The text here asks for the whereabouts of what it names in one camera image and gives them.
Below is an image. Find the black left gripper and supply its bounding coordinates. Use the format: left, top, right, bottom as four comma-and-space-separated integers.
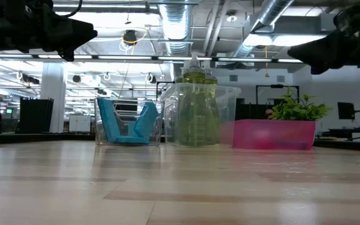
0, 0, 99, 63

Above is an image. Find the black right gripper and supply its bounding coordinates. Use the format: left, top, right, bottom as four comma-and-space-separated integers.
287, 1, 360, 76

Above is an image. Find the green soap pump bottle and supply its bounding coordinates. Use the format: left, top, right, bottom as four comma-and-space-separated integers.
203, 61, 221, 146
179, 51, 208, 147

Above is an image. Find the white linear ceiling lamp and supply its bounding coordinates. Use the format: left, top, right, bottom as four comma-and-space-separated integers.
0, 54, 303, 64

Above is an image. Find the small green potted plant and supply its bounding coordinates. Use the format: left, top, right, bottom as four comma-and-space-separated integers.
267, 88, 331, 122

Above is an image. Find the black monitor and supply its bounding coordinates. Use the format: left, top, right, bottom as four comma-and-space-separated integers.
337, 101, 356, 121

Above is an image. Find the black desk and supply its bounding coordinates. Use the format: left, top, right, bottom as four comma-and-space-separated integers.
321, 127, 360, 141

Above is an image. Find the white cabinet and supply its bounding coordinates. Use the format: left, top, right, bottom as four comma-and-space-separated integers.
68, 114, 92, 134

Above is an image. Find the black partition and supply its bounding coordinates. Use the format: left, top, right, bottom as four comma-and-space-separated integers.
19, 97, 55, 134

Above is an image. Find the small clear plastic bin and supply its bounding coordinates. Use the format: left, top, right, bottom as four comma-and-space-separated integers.
94, 96, 166, 147

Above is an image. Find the red plastic tray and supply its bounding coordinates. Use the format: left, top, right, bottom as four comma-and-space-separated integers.
231, 118, 318, 151

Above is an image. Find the large clear plastic bin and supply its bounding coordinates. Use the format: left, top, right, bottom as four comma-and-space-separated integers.
160, 82, 243, 148

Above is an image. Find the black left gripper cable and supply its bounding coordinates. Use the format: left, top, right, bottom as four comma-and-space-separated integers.
57, 0, 84, 19

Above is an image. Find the black gantry frame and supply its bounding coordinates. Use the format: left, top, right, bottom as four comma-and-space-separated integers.
254, 84, 301, 106
156, 80, 176, 101

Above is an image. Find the black ceiling cable reel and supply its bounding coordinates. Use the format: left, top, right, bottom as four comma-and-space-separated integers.
122, 27, 149, 48

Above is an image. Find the silver ventilation duct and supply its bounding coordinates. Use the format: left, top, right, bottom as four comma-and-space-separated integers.
159, 0, 194, 56
232, 0, 295, 59

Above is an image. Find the black aluminium table frame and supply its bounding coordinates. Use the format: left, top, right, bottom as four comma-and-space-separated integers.
0, 132, 360, 154

